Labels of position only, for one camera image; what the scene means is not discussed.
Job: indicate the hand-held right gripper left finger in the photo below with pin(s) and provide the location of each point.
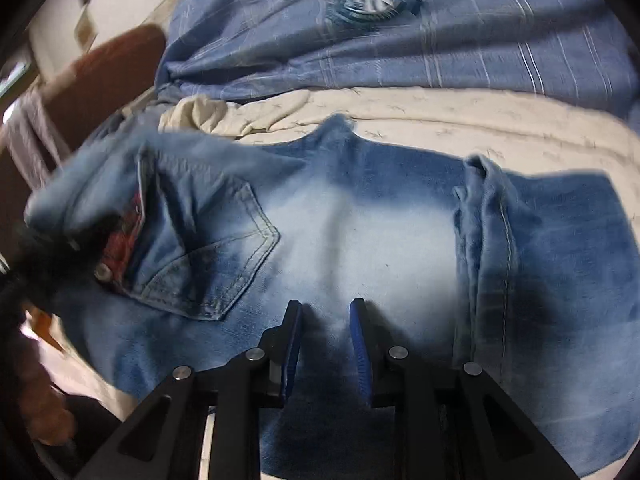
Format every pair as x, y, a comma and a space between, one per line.
289, 350

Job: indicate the blue plaid quilt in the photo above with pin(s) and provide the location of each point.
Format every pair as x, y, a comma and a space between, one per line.
450, 50

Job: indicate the pale hanging cloth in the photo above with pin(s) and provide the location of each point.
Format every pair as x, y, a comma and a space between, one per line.
35, 135

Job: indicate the cream leaf-print bedsheet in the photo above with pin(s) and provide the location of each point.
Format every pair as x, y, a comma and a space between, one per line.
500, 120

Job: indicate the person's left forearm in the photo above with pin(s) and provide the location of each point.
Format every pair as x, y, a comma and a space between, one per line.
45, 390

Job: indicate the faded blue denim pants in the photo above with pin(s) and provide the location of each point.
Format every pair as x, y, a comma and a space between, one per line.
375, 240

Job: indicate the brown headboard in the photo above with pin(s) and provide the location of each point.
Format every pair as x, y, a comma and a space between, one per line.
110, 75

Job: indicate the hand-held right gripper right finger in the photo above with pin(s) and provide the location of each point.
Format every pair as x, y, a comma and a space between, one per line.
360, 350

